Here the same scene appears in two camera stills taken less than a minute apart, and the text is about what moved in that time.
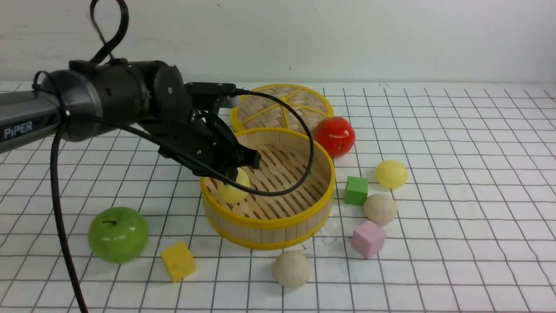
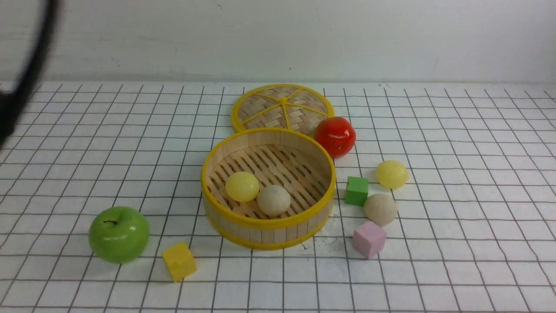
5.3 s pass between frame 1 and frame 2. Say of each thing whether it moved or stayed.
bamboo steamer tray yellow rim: stayed
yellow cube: stayed
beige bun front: moved
